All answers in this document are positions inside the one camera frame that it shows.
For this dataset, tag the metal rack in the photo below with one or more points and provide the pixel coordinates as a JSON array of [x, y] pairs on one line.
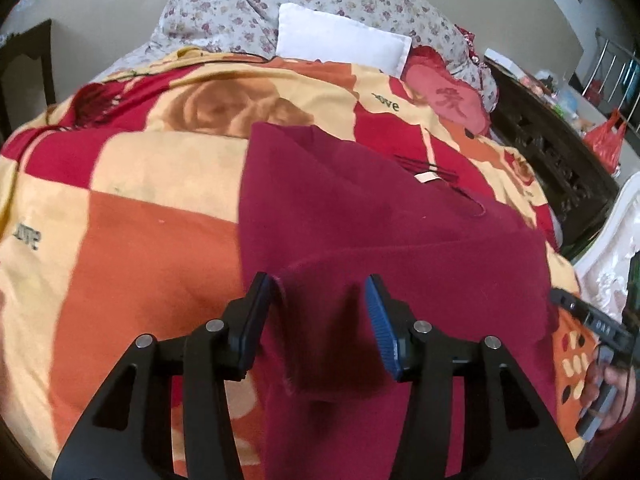
[[617, 75]]

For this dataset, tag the person's right hand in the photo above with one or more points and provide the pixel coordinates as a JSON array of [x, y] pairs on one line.
[[625, 395]]

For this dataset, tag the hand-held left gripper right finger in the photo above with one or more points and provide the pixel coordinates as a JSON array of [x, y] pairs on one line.
[[379, 320]]

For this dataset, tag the maroon knit garment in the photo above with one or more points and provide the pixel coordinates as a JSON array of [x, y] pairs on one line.
[[350, 210]]

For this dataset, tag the red pillow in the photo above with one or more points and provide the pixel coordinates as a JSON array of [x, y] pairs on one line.
[[445, 102]]

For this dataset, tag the red orange printed blanket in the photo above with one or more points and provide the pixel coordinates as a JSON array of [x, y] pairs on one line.
[[150, 260]]

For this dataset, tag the red plastic bag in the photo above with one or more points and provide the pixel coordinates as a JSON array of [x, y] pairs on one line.
[[605, 142]]

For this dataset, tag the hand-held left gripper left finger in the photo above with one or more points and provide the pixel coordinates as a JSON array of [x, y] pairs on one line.
[[256, 310]]

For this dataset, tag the white pillow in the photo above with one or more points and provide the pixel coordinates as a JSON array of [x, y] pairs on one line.
[[340, 40]]

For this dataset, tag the dark carved wooden headboard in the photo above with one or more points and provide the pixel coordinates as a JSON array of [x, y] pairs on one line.
[[550, 160]]

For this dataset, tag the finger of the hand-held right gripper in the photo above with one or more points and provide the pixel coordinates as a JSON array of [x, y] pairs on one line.
[[590, 314]]

